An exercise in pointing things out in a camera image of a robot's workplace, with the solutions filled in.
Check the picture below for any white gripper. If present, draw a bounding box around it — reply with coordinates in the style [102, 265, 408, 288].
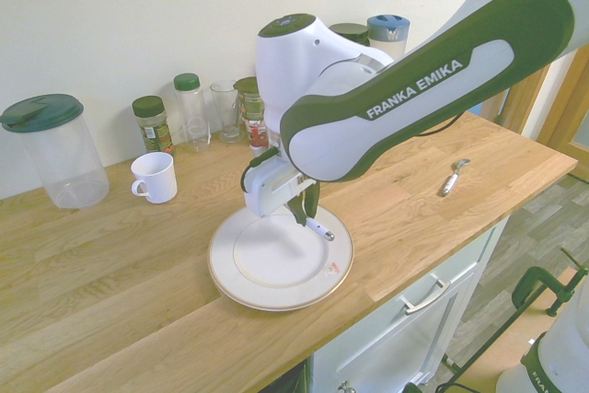
[242, 160, 322, 227]

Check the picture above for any fork with white handle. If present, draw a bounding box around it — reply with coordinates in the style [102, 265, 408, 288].
[304, 217, 338, 243]

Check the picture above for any white plate with gold rim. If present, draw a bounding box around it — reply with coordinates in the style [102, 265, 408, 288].
[207, 202, 355, 312]

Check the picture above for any green yogurt cup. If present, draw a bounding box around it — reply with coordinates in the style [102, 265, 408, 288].
[234, 76, 264, 121]

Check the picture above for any tall clear pint glass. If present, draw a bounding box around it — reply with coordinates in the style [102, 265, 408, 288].
[210, 79, 246, 144]

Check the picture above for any clear bottle with green lid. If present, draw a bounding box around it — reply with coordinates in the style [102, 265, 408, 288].
[173, 72, 212, 154]

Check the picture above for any white mug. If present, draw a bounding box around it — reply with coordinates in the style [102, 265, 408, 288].
[131, 151, 179, 205]

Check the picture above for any spice jar with dark lid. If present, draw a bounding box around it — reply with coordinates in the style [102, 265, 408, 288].
[132, 95, 176, 158]

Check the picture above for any black protein powder tub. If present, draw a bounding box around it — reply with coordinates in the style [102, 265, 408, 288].
[329, 22, 371, 48]

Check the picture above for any clear pitcher with blue lid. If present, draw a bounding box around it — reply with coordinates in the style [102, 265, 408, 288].
[366, 14, 410, 63]

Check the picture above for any dark green clamp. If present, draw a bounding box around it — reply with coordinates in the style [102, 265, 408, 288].
[510, 248, 589, 318]

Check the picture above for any clear container with green lid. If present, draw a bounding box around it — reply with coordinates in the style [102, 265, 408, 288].
[0, 93, 110, 210]

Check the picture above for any spoon with white handle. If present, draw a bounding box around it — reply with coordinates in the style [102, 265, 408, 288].
[440, 158, 471, 199]

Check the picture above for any silver drawer handle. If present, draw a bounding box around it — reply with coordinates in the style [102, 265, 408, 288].
[398, 278, 450, 316]

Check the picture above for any white drawer with metal handle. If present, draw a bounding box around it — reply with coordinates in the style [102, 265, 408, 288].
[307, 217, 512, 393]

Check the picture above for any wooden door frame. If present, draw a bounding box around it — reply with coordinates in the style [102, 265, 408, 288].
[476, 0, 589, 159]

